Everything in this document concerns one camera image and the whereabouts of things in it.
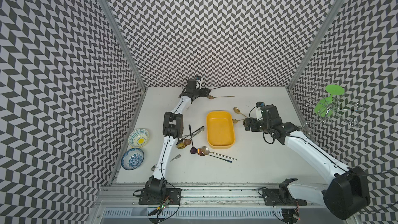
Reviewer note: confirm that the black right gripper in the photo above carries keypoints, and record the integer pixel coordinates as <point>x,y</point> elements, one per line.
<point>247,125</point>

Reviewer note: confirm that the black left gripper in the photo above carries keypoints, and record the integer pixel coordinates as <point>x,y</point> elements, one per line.
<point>205,93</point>

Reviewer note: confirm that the rose gold long spoon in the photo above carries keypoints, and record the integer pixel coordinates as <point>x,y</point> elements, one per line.
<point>215,97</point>

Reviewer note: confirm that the gold spoon plain handle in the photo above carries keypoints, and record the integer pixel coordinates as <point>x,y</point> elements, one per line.
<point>237,111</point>

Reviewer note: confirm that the yellow plastic storage box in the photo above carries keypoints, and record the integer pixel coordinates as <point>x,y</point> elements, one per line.
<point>220,130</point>

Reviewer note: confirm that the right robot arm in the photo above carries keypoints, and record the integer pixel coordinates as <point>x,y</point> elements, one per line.
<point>346,190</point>

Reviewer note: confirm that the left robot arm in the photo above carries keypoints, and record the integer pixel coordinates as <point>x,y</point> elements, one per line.
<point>173,122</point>

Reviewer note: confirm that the dark purple spoon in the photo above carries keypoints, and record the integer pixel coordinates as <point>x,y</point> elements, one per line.
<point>193,149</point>

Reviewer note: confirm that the gold bowl spoon in pile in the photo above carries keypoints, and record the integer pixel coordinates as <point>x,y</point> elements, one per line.
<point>180,144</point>

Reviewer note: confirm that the plain silver spoon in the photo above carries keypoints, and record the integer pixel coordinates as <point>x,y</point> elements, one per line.
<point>155,167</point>

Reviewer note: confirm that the yellow patterned bowl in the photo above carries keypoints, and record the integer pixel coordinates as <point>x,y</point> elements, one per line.
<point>138,138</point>

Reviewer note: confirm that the blue patterned bowl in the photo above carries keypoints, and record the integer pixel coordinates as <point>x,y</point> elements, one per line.
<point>132,159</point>

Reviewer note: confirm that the gold spoon ornate handle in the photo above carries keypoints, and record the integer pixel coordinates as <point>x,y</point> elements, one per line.
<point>237,121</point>

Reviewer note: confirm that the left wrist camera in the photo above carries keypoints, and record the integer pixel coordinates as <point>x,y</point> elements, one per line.
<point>198,82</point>

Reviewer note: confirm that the silver long handled spoon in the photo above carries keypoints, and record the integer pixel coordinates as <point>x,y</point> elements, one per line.
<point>207,151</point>

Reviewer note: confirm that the blue handled spoon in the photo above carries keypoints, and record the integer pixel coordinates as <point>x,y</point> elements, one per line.
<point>200,153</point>

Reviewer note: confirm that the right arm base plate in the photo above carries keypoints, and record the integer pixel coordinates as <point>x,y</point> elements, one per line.
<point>278,197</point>

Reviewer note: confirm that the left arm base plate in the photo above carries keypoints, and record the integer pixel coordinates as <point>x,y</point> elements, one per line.
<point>152,199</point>

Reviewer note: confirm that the aluminium front rail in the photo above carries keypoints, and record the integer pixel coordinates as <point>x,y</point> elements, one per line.
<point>195,194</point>

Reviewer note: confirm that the aluminium corner post left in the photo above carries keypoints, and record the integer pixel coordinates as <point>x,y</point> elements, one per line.
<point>121,41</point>

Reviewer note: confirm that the aluminium corner post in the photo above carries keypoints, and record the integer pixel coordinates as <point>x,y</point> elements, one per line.
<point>121,41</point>
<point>334,10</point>

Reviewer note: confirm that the aluminium corner post right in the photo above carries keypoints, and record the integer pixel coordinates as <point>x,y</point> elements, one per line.
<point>334,10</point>

